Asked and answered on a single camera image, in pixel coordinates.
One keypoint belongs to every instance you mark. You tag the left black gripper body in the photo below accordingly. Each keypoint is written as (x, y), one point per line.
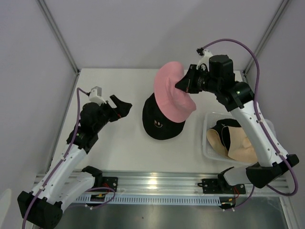
(107, 113)

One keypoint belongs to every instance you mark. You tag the aluminium mounting rail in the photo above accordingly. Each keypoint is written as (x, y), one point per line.
(160, 184)

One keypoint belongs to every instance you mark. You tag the white plastic basket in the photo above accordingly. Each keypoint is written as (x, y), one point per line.
(210, 121)

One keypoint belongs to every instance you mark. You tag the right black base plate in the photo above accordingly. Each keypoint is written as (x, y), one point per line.
(217, 186)

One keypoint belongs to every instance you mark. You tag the left aluminium frame post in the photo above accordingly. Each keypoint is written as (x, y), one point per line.
(57, 34)

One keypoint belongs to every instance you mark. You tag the black smiley bucket hat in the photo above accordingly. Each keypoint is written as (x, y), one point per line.
(155, 123)

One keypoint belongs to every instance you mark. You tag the beige bucket hat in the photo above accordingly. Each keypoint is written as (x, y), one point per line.
(241, 148)

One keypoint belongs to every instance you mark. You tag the black and beige hat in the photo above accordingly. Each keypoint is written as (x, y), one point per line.
(219, 136)

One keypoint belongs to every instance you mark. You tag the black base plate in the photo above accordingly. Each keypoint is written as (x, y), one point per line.
(217, 186)
(111, 182)

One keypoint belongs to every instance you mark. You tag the white slotted cable duct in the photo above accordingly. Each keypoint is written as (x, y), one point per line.
(96, 199)

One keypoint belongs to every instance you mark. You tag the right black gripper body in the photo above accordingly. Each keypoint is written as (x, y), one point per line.
(199, 80)

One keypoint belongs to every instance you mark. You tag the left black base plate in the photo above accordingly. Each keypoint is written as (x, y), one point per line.
(111, 182)

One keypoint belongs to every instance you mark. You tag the right aluminium frame post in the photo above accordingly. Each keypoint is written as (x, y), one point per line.
(271, 26)

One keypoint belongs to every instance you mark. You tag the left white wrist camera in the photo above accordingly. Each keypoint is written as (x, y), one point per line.
(95, 96)

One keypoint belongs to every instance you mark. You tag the pink bucket hat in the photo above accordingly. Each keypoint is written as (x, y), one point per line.
(174, 104)

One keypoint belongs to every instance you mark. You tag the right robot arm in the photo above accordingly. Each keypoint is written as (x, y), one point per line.
(217, 77)

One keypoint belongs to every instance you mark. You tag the aluminium frame post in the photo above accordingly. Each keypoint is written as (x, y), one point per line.
(271, 26)
(57, 34)

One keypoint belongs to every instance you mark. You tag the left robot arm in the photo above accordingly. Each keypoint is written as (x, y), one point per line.
(45, 204)

